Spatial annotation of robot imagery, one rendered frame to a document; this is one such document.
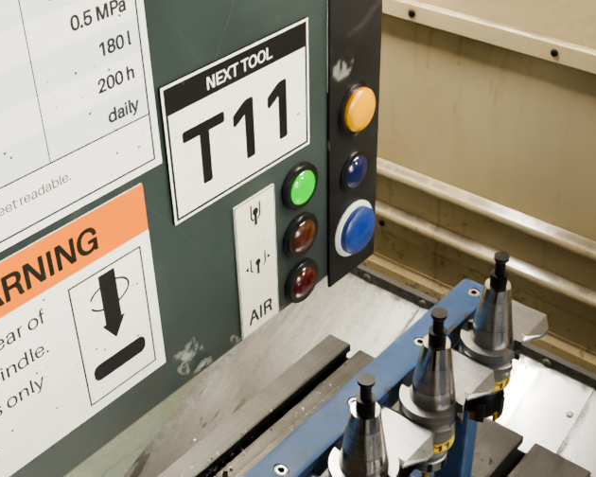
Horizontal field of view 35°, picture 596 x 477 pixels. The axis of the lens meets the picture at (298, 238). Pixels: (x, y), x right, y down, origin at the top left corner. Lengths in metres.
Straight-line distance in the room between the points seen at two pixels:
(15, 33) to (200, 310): 0.19
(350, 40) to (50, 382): 0.23
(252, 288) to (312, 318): 1.16
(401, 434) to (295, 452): 0.10
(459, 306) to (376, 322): 0.60
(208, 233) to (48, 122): 0.12
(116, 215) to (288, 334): 1.26
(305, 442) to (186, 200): 0.48
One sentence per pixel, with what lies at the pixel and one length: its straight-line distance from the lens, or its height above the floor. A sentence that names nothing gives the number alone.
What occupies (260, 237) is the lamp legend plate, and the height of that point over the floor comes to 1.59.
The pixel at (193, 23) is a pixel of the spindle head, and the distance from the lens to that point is 0.42.
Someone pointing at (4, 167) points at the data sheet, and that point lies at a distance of 0.37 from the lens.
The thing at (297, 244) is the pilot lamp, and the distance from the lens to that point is 0.52.
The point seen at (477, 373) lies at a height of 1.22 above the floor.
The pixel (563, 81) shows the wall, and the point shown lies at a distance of 1.31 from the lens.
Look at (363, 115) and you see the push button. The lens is 0.52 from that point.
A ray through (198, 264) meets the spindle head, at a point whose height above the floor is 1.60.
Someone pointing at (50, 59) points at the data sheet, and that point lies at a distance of 0.37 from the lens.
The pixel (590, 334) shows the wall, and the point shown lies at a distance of 1.48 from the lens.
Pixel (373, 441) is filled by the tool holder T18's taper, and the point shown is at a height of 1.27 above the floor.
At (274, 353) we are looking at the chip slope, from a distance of 1.65.
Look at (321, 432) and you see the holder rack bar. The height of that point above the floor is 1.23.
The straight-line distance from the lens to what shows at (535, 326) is 1.04.
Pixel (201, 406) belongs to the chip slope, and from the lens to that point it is 1.66.
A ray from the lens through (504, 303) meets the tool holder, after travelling 0.96.
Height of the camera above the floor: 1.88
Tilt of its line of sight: 35 degrees down
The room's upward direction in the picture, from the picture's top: 1 degrees counter-clockwise
